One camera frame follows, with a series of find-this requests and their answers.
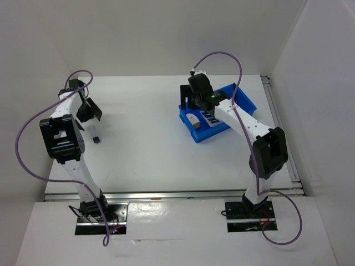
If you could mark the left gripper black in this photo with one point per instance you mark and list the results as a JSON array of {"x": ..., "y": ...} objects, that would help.
[{"x": 93, "y": 111}]

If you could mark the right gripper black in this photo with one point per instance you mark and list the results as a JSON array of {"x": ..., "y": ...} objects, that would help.
[{"x": 186, "y": 91}]

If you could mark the clear small tube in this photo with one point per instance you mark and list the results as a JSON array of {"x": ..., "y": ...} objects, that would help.
[{"x": 94, "y": 134}]

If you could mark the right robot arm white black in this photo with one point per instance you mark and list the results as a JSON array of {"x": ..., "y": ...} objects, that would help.
[{"x": 268, "y": 150}]

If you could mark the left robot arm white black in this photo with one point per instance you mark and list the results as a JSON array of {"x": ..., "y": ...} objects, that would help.
[{"x": 64, "y": 143}]

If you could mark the blue plastic divided bin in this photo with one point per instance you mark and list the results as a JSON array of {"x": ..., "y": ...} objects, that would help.
[{"x": 201, "y": 124}]

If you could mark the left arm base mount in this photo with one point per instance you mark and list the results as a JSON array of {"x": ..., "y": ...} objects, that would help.
[{"x": 116, "y": 218}]

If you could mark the aluminium rail front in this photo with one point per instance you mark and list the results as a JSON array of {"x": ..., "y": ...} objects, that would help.
[{"x": 150, "y": 195}]

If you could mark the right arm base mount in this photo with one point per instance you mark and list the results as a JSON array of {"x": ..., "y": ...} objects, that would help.
[{"x": 239, "y": 220}]

